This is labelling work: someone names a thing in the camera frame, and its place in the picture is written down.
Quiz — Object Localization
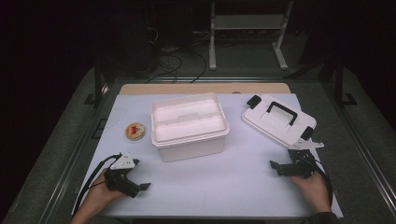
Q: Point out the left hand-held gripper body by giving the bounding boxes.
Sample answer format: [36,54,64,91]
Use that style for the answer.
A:
[104,151,141,199]

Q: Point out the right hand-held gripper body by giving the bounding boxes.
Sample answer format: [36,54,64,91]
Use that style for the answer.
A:
[278,138,325,179]

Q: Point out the small red toy food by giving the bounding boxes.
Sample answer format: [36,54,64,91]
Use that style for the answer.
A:
[124,122,147,142]

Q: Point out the white plastic storage box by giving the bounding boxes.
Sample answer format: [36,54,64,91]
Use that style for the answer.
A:
[150,122,231,163]

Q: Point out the white tray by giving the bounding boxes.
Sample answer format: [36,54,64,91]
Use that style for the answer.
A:
[151,92,230,144]

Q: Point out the person's right hand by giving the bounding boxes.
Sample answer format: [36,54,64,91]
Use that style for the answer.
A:
[290,171,332,215]

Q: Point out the person's left hand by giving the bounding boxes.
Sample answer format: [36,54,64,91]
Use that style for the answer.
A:
[88,169,127,208]

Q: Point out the white table mat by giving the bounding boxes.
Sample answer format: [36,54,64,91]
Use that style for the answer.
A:
[72,92,344,218]

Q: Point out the white metal stand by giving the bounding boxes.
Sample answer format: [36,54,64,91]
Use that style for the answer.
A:
[208,0,295,71]

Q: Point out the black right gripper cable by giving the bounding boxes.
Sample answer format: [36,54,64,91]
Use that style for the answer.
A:
[313,159,334,208]

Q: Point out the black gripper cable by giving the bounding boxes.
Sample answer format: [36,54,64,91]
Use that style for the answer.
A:
[72,153,122,217]
[313,159,334,208]

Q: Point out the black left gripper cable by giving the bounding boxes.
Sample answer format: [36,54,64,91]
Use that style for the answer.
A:
[72,153,122,217]

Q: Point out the white lid with black handle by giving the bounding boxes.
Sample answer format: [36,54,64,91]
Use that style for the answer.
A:
[241,93,318,149]

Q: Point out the metal frame rail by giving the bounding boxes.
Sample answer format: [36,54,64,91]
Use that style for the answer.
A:
[36,83,120,224]
[322,82,396,217]
[115,76,325,84]

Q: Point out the black metal post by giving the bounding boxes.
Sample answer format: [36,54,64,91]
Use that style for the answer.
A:
[83,59,110,108]
[323,55,359,108]

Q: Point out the black floor cables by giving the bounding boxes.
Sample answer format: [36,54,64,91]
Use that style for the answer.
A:
[144,26,209,84]

